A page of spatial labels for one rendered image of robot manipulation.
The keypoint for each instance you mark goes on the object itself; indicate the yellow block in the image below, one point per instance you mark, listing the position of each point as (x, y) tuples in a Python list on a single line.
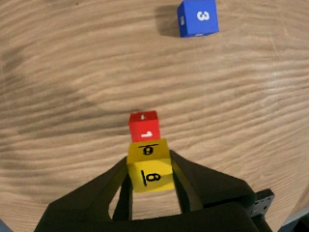
[(149, 166)]

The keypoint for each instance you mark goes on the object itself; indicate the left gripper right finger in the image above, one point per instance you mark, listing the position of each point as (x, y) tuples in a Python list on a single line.
[(207, 187)]

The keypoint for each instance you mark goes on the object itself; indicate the red block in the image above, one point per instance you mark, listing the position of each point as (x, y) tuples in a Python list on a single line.
[(144, 126)]

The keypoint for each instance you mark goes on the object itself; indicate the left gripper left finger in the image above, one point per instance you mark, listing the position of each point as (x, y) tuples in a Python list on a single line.
[(91, 201)]

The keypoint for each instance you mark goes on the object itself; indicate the blue block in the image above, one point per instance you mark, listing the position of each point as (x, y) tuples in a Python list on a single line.
[(197, 18)]

